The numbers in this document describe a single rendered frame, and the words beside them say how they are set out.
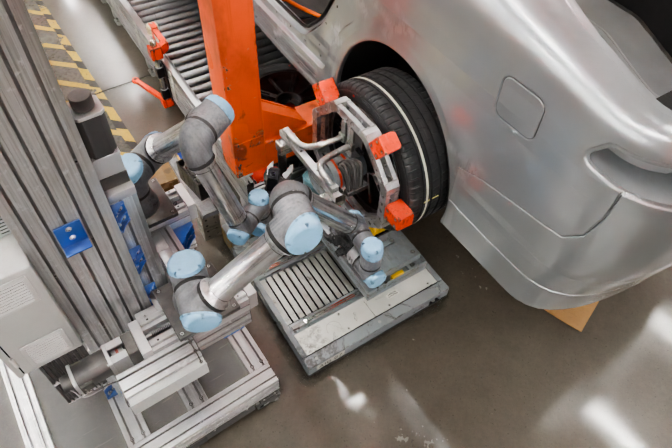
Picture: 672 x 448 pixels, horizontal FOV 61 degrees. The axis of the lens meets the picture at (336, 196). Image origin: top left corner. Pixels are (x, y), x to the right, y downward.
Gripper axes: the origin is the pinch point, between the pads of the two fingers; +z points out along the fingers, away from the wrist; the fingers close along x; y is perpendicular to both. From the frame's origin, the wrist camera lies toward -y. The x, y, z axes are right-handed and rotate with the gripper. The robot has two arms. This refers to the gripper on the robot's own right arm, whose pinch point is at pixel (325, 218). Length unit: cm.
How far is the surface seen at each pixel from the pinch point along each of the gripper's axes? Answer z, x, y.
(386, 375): -39, -12, -83
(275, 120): 65, -13, -6
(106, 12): 326, 5, -83
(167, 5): 267, -29, -56
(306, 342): -8, 14, -75
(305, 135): 63, -28, -20
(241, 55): 62, 1, 36
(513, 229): -51, -42, 21
